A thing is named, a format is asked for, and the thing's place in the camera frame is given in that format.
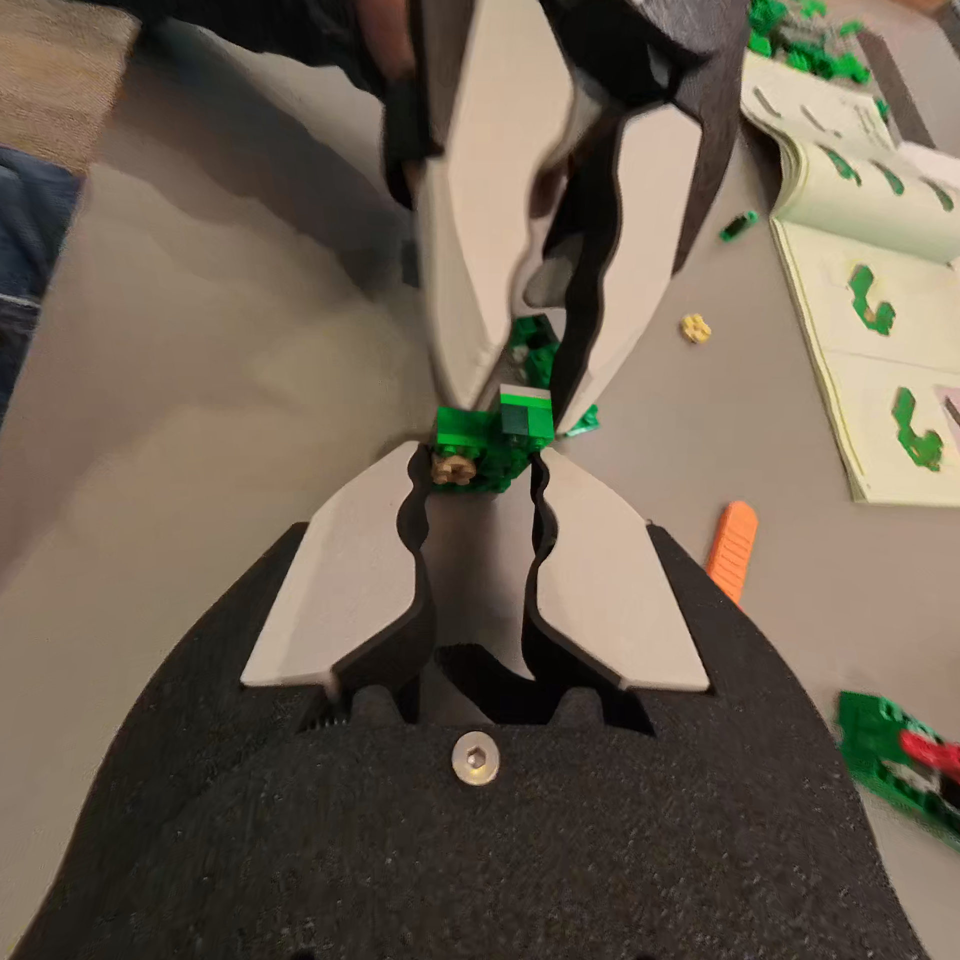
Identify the open instruction booklet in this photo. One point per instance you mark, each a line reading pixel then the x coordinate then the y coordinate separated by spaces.
pixel 862 247

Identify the green toy brick assembly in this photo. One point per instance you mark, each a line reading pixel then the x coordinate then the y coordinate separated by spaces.
pixel 487 461

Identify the green and white toy brick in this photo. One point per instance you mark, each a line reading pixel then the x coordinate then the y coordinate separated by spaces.
pixel 525 412

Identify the small yellow round brick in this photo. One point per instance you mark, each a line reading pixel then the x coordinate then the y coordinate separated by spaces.
pixel 696 328

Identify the orange brick separator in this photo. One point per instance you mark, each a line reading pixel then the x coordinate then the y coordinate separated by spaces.
pixel 731 551

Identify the small dark green brick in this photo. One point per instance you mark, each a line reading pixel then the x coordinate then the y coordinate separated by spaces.
pixel 739 226

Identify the green and red brick build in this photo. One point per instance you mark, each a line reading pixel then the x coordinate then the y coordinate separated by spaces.
pixel 885 750

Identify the person's leg in jeans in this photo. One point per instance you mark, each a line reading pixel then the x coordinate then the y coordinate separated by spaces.
pixel 30 247

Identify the person's left hand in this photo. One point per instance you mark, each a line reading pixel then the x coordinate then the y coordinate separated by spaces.
pixel 386 37

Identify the pile of green bricks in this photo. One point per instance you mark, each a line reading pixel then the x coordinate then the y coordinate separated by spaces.
pixel 802 45

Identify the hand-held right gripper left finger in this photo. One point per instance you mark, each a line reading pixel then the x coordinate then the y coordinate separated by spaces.
pixel 337 585

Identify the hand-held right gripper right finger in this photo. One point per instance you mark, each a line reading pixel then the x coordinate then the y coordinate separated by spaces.
pixel 607 592

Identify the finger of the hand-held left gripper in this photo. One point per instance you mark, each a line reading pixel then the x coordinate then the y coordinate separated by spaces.
pixel 652 210
pixel 480 187

